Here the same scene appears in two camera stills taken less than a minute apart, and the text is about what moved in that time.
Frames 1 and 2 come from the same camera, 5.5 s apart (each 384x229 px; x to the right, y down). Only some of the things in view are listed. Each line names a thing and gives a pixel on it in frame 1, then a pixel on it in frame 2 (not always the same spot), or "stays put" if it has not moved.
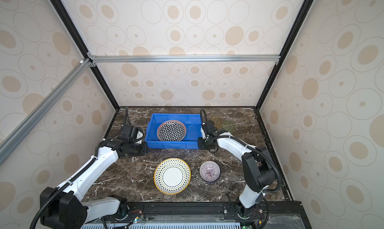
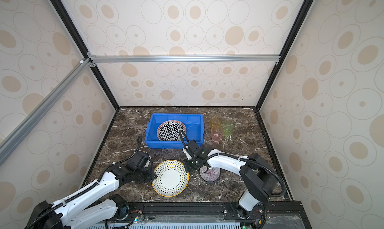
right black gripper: (200, 145) to (186, 168)
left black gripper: (144, 152) to (151, 176)
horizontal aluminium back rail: (182, 58) stays put
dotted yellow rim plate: (172, 176) stays put
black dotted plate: (171, 130) stays put
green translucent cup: (228, 125) stays put
